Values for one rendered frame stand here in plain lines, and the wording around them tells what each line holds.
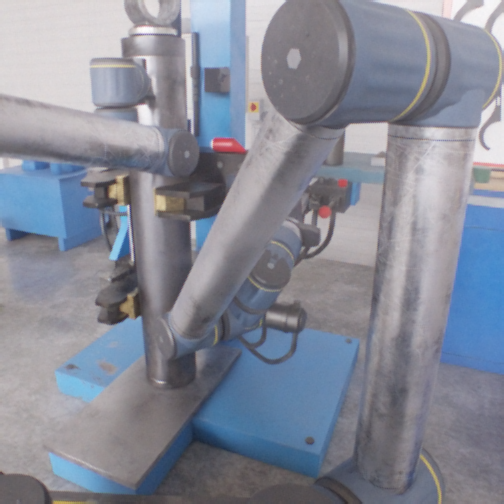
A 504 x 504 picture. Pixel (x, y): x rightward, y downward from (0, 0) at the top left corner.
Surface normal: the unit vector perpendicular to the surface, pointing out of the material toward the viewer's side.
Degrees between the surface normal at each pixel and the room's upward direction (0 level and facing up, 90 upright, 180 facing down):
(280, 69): 90
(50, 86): 90
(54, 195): 90
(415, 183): 89
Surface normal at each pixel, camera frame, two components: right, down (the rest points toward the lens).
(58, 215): -0.38, 0.33
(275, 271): 0.35, -0.60
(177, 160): 0.78, 0.27
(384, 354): -0.77, 0.22
